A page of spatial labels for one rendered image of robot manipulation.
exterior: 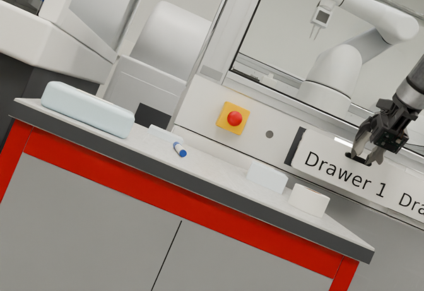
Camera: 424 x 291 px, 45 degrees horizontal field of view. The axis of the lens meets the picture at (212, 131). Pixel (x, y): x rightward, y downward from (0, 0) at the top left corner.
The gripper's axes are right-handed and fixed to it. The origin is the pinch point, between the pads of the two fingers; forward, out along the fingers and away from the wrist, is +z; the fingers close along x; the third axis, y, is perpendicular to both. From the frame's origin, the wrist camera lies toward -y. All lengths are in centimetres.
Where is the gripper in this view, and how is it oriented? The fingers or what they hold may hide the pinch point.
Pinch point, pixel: (361, 155)
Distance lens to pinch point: 137.4
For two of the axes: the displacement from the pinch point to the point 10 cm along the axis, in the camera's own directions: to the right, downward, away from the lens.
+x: 9.1, 3.9, 1.0
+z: -3.7, 7.2, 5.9
